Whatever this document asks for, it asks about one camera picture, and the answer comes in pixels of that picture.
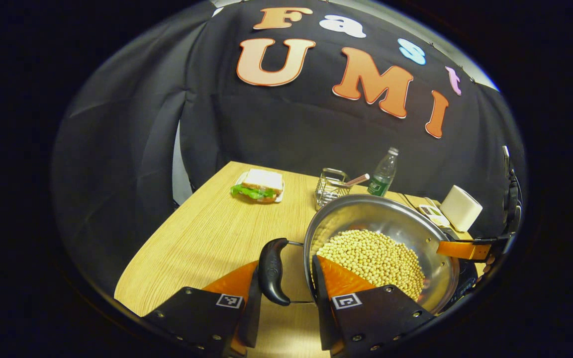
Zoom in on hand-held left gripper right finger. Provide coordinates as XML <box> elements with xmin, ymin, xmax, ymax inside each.
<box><xmin>311</xmin><ymin>255</ymin><xmax>436</xmax><ymax>358</ymax></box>

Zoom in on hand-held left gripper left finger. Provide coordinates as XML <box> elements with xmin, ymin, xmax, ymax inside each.
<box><xmin>142</xmin><ymin>260</ymin><xmax>263</xmax><ymax>358</ymax></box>

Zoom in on black induction cooktop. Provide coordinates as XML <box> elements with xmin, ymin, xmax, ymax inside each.
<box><xmin>441</xmin><ymin>226</ymin><xmax>479</xmax><ymax>311</ymax></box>

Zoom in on pile of yellow soybeans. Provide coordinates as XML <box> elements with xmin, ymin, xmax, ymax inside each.
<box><xmin>316</xmin><ymin>229</ymin><xmax>426</xmax><ymax>301</ymax></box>

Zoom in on steel pot with black handles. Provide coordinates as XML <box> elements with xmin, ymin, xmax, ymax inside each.
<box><xmin>258</xmin><ymin>194</ymin><xmax>461</xmax><ymax>315</ymax></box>

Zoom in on white square appliance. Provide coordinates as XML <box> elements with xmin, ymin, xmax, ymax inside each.
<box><xmin>440</xmin><ymin>185</ymin><xmax>483</xmax><ymax>233</ymax></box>

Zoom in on clear plastic water bottle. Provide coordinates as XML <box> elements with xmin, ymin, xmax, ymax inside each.
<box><xmin>367</xmin><ymin>147</ymin><xmax>399</xmax><ymax>197</ymax></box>

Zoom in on sandwich with lettuce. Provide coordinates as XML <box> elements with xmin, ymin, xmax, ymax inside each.
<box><xmin>231</xmin><ymin>169</ymin><xmax>284</xmax><ymax>203</ymax></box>

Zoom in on black backdrop cloth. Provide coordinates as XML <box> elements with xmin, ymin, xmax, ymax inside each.
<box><xmin>50</xmin><ymin>0</ymin><xmax>526</xmax><ymax>299</ymax></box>

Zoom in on metal wire holder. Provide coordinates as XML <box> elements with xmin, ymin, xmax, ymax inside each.
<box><xmin>315</xmin><ymin>168</ymin><xmax>352</xmax><ymax>209</ymax></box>

